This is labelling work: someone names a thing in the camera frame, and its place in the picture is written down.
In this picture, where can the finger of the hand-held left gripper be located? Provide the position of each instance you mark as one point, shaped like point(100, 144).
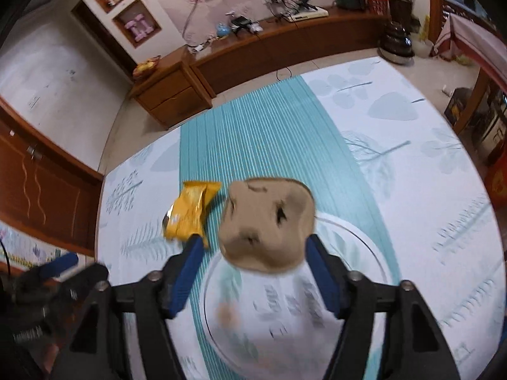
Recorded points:
point(89, 275)
point(59, 264)

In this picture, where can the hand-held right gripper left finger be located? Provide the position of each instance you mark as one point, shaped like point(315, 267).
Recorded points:
point(184, 277)

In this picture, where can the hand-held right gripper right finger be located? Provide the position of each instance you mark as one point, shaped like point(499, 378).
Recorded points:
point(324, 277)

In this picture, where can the yellow snack wrapper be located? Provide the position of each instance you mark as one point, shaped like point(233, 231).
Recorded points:
point(190, 213)

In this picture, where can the brown pulp cup carrier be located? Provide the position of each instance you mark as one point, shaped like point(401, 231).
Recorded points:
point(269, 225)

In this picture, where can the brown wooden door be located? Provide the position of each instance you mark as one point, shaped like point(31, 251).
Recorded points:
point(39, 190)

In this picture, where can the small wooden cabinet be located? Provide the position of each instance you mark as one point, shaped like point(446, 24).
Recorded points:
point(174, 91)

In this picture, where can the orange plastic bucket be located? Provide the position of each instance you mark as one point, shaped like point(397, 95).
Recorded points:
point(499, 182)

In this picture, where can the yellow fruit bowl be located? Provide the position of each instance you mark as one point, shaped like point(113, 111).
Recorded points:
point(146, 68)

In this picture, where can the long wooden tv cabinet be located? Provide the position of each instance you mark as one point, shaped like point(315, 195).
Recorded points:
point(277, 51)

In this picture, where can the white power strip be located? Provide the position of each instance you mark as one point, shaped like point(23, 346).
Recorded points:
point(199, 46)

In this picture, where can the black rice cooker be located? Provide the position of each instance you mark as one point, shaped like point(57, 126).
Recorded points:
point(398, 43)

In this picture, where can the pink dumbbell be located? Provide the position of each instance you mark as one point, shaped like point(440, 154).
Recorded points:
point(133, 29)
point(145, 23)

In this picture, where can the white bucket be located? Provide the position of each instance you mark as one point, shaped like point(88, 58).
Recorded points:
point(424, 48)

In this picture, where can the small blue round gadget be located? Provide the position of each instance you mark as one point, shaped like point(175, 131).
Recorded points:
point(223, 30)

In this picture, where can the black gadget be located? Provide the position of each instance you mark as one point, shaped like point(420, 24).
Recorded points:
point(243, 23)

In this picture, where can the white set-top box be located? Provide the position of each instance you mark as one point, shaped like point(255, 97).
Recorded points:
point(309, 13)

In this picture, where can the wooden table with floral cloth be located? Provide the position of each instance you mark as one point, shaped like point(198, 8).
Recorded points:
point(475, 43)

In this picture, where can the red plastic basket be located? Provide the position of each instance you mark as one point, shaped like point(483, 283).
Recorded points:
point(376, 3)

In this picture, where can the wall growth chart poster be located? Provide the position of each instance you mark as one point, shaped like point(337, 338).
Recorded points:
point(23, 245)

